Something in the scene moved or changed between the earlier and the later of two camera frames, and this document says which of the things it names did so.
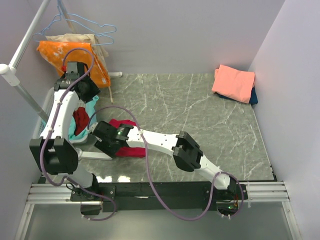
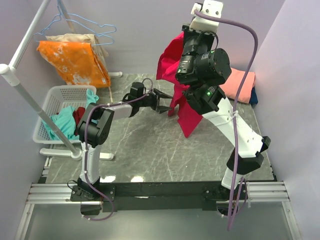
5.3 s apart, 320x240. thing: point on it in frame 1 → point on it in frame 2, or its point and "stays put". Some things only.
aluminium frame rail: [49, 193] stays put
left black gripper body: [91, 89] → [151, 101]
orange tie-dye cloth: [54, 52] stays put
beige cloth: [101, 53] stays put
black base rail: [192, 196] stays put
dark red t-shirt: [82, 120] stays put
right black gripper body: [106, 147] → [196, 43]
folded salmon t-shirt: [237, 84] stays put
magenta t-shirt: [127, 151] → [166, 69]
